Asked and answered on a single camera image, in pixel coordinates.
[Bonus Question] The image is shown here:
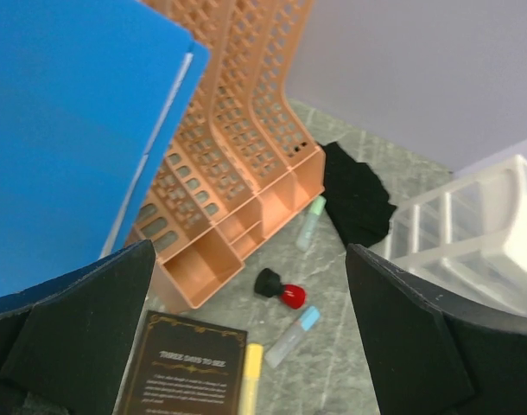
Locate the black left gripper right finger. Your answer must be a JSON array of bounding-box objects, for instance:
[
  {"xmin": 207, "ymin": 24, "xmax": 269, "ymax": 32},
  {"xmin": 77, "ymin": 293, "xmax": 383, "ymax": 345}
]
[{"xmin": 346, "ymin": 245, "xmax": 527, "ymax": 414}]

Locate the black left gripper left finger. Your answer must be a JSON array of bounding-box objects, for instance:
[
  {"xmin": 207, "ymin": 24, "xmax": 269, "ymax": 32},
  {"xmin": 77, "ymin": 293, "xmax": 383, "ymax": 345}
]
[{"xmin": 0, "ymin": 239, "xmax": 156, "ymax": 414}]

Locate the white plastic drawer unit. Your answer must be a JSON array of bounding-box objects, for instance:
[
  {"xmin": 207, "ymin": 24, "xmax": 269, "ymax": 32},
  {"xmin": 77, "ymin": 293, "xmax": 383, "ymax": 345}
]
[{"xmin": 384, "ymin": 155, "xmax": 527, "ymax": 317}]

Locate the blue document folder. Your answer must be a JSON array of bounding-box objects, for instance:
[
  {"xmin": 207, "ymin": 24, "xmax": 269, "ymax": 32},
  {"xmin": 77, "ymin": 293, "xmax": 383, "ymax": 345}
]
[{"xmin": 0, "ymin": 1, "xmax": 210, "ymax": 297}]

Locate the black book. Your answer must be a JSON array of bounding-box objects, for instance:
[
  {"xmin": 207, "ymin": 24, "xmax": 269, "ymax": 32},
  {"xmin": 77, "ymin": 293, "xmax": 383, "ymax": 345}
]
[{"xmin": 117, "ymin": 310, "xmax": 248, "ymax": 414}]

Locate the blue cap highlighter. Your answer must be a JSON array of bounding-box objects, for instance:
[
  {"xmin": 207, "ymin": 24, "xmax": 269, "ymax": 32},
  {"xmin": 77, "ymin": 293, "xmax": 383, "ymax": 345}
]
[{"xmin": 264, "ymin": 306, "xmax": 321, "ymax": 368}]

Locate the black cloth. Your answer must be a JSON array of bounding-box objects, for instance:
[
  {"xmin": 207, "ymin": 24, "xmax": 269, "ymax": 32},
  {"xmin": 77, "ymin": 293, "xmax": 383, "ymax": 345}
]
[{"xmin": 322, "ymin": 142, "xmax": 397, "ymax": 248}]

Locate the red and black stamp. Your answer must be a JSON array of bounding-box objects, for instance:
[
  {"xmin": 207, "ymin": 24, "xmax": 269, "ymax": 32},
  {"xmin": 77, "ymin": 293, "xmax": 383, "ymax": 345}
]
[{"xmin": 254, "ymin": 268, "xmax": 307, "ymax": 310}]

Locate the green cap highlighter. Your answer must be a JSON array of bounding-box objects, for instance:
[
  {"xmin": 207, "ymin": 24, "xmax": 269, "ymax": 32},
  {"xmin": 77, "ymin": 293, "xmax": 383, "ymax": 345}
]
[{"xmin": 295, "ymin": 195, "xmax": 326, "ymax": 252}]

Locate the yellow highlighter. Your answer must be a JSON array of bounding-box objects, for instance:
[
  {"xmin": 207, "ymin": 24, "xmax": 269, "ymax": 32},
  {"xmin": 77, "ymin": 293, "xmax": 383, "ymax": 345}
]
[{"xmin": 238, "ymin": 343, "xmax": 264, "ymax": 415}]

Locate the peach plastic file organizer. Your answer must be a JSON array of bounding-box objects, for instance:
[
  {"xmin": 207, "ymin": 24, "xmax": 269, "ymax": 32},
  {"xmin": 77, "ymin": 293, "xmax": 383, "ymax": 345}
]
[{"xmin": 130, "ymin": 1, "xmax": 325, "ymax": 313}]

